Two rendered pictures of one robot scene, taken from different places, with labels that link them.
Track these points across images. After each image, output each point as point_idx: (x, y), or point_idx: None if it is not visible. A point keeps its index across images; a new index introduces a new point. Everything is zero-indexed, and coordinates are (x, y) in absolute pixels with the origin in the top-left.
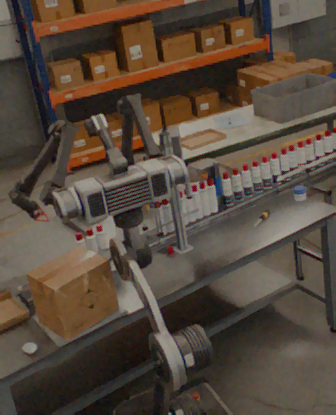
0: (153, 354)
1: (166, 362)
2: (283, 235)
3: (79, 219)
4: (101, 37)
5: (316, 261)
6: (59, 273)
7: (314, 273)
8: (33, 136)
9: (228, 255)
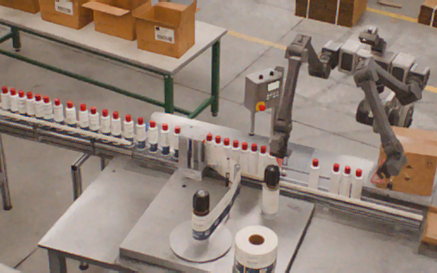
0: (405, 123)
1: (413, 106)
2: (217, 126)
3: (280, 257)
4: None
5: (41, 266)
6: (421, 139)
7: (68, 260)
8: None
9: (265, 142)
